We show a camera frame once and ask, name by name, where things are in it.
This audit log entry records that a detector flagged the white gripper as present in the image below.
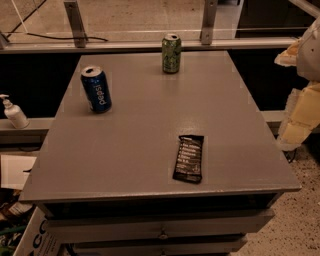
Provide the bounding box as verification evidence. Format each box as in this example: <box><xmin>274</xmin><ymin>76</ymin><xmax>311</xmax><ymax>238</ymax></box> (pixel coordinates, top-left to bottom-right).
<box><xmin>274</xmin><ymin>17</ymin><xmax>320</xmax><ymax>151</ymax></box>

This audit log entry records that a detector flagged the green soda can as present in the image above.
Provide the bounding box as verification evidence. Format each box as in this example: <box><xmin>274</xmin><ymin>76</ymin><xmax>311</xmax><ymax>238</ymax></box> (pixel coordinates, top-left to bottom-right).
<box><xmin>162</xmin><ymin>33</ymin><xmax>181</xmax><ymax>74</ymax></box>

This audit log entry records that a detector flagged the black rxbar chocolate wrapper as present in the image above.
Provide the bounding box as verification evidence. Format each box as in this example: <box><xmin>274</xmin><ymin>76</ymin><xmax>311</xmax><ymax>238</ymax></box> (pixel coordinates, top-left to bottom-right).
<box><xmin>172</xmin><ymin>135</ymin><xmax>204</xmax><ymax>184</ymax></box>

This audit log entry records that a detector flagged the blue pepsi can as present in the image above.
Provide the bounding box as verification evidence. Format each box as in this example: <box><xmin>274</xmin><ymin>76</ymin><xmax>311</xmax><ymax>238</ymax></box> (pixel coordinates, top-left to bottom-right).
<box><xmin>81</xmin><ymin>65</ymin><xmax>112</xmax><ymax>113</ymax></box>

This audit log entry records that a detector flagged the grey drawer cabinet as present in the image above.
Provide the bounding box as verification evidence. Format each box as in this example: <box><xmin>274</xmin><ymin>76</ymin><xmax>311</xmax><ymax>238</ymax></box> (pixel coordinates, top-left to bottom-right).
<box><xmin>18</xmin><ymin>50</ymin><xmax>303</xmax><ymax>256</ymax></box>

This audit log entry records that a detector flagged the lower grey drawer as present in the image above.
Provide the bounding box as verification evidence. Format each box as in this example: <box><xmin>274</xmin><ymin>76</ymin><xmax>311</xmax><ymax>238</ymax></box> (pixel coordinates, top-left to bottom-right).
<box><xmin>73</xmin><ymin>235</ymin><xmax>247</xmax><ymax>256</ymax></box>

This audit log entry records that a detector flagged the grey drawer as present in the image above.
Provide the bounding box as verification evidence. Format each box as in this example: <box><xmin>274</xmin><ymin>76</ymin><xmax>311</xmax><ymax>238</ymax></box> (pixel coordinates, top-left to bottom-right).
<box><xmin>48</xmin><ymin>209</ymin><xmax>274</xmax><ymax>243</ymax></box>
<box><xmin>73</xmin><ymin>235</ymin><xmax>247</xmax><ymax>256</ymax></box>

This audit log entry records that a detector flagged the top grey drawer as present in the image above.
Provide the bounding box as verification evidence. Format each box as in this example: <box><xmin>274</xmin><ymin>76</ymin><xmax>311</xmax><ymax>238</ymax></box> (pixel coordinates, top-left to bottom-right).
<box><xmin>48</xmin><ymin>209</ymin><xmax>274</xmax><ymax>243</ymax></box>

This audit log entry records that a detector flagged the white pump bottle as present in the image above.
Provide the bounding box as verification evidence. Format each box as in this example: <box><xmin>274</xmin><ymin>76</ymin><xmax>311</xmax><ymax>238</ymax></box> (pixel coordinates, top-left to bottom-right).
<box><xmin>0</xmin><ymin>94</ymin><xmax>29</xmax><ymax>129</ymax></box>

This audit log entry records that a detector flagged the white cardboard box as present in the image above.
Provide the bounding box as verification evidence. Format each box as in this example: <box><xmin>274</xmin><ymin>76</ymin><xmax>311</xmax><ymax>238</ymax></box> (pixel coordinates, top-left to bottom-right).
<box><xmin>13</xmin><ymin>208</ymin><xmax>61</xmax><ymax>256</ymax></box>

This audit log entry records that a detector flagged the right metal rail post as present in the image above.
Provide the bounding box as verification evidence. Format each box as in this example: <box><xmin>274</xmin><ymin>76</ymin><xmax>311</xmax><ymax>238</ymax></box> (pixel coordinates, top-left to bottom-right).
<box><xmin>200</xmin><ymin>0</ymin><xmax>218</xmax><ymax>45</ymax></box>

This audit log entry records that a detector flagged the metal rail post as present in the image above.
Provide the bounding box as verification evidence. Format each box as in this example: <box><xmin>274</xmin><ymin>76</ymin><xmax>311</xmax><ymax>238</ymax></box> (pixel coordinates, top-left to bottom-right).
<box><xmin>200</xmin><ymin>0</ymin><xmax>218</xmax><ymax>45</ymax></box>
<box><xmin>64</xmin><ymin>0</ymin><xmax>87</xmax><ymax>48</ymax></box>

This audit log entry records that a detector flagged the left metal rail post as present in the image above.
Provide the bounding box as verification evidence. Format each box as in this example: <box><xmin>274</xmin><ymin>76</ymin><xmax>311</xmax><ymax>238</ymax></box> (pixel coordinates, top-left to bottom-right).
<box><xmin>64</xmin><ymin>0</ymin><xmax>87</xmax><ymax>48</ymax></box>

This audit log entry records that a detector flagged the black cable on floor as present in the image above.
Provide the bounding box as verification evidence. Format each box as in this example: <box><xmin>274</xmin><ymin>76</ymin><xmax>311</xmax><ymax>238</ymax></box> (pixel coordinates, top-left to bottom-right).
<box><xmin>5</xmin><ymin>0</ymin><xmax>109</xmax><ymax>43</ymax></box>

